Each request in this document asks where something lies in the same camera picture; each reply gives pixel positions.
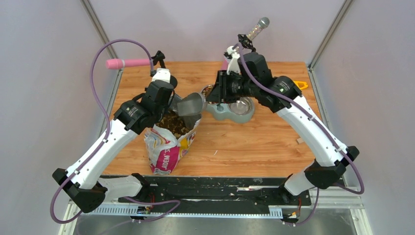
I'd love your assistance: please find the black tripod mic stand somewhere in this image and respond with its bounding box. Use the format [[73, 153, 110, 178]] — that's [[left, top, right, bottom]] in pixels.
[[238, 34, 256, 52]]

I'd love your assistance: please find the pink microphone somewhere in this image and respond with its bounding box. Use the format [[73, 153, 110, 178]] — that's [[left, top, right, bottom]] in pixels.
[[105, 59, 153, 70]]

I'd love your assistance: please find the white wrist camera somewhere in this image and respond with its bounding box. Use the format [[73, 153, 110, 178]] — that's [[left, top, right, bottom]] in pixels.
[[152, 68, 171, 83], [224, 46, 240, 75]]

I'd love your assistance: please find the metal food scoop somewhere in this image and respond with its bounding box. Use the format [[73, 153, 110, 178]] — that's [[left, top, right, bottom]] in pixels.
[[177, 93, 207, 117]]

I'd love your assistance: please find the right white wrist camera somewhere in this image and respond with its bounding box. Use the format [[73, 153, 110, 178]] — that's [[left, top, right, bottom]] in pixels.
[[224, 46, 240, 75]]

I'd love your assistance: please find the pink metronome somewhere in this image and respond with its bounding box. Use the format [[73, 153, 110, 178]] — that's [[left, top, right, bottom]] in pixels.
[[220, 56, 229, 71]]

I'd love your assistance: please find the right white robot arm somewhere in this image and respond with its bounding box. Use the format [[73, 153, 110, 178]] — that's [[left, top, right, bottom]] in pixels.
[[206, 52, 359, 205]]

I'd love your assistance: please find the yellow green triangle toy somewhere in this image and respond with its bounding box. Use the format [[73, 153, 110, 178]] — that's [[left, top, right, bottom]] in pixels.
[[294, 80, 309, 90]]

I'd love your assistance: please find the pet food bag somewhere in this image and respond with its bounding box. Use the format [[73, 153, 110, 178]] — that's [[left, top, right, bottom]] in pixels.
[[144, 94, 202, 175]]

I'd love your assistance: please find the grey double pet bowl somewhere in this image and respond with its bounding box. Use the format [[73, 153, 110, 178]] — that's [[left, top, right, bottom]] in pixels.
[[206, 97, 255, 124]]

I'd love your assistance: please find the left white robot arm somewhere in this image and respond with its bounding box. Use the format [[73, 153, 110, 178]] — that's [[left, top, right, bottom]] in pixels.
[[52, 80, 175, 213]]

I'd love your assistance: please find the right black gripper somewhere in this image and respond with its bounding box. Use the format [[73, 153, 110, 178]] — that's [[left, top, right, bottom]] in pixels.
[[206, 70, 257, 104]]

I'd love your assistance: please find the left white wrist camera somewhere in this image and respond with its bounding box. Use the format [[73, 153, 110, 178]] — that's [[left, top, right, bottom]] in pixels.
[[152, 68, 171, 83]]

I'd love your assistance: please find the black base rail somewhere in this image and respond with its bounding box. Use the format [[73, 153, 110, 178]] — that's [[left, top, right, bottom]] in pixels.
[[81, 175, 361, 224]]

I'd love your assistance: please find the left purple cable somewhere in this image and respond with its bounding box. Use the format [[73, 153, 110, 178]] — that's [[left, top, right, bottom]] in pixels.
[[49, 39, 155, 224]]

